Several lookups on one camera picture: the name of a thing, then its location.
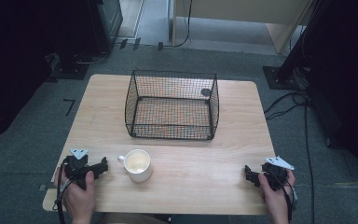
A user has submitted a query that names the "beige wooden furniture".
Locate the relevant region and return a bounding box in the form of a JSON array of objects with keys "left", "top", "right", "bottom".
[{"left": 171, "top": 0, "right": 313, "bottom": 55}]

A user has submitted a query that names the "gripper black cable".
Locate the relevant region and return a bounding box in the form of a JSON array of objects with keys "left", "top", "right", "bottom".
[
  {"left": 54, "top": 157, "right": 73, "bottom": 224},
  {"left": 269, "top": 170, "right": 295, "bottom": 224}
]

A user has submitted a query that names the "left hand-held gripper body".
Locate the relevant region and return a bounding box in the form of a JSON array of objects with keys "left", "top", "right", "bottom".
[{"left": 62, "top": 147, "right": 91, "bottom": 191}]

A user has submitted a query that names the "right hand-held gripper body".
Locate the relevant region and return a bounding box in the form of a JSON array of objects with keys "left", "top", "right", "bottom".
[{"left": 260, "top": 155, "right": 296, "bottom": 192}]

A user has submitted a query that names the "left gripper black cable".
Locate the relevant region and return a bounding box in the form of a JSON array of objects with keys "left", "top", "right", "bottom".
[{"left": 54, "top": 157, "right": 73, "bottom": 224}]

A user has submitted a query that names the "person's left hand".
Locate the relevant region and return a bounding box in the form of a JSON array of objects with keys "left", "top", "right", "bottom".
[{"left": 53, "top": 167, "right": 97, "bottom": 224}]

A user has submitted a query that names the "thin black hanging cable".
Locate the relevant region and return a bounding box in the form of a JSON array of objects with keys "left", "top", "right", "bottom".
[{"left": 161, "top": 0, "right": 194, "bottom": 49}]

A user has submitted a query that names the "white cup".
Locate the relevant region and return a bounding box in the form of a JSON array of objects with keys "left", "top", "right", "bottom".
[{"left": 117, "top": 148, "right": 154, "bottom": 184}]

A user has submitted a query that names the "black stand base plate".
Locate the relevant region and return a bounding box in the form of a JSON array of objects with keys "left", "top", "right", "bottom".
[
  {"left": 262, "top": 65, "right": 310, "bottom": 91},
  {"left": 49, "top": 55, "right": 91, "bottom": 80}
]

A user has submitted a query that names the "dark curtain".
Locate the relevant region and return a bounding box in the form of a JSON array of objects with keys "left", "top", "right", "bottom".
[
  {"left": 304, "top": 0, "right": 358, "bottom": 181},
  {"left": 0, "top": 0, "right": 91, "bottom": 147}
]

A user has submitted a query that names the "person's right hand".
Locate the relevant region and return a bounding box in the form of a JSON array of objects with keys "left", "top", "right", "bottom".
[{"left": 257, "top": 169, "right": 297, "bottom": 224}]

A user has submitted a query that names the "black wire mesh basket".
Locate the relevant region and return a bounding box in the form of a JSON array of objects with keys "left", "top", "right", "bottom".
[{"left": 124, "top": 69, "right": 221, "bottom": 141}]

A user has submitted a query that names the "black equipment cabinet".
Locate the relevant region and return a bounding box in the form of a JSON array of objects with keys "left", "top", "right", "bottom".
[{"left": 87, "top": 0, "right": 124, "bottom": 54}]

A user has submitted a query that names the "long black floor cable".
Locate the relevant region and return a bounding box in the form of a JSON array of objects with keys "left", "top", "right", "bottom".
[{"left": 263, "top": 89, "right": 316, "bottom": 224}]

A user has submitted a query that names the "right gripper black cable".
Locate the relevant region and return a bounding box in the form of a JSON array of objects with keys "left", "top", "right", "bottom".
[{"left": 269, "top": 170, "right": 295, "bottom": 224}]

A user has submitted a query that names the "black tape corner mark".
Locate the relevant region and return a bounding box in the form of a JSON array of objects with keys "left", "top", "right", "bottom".
[{"left": 62, "top": 98, "right": 76, "bottom": 118}]

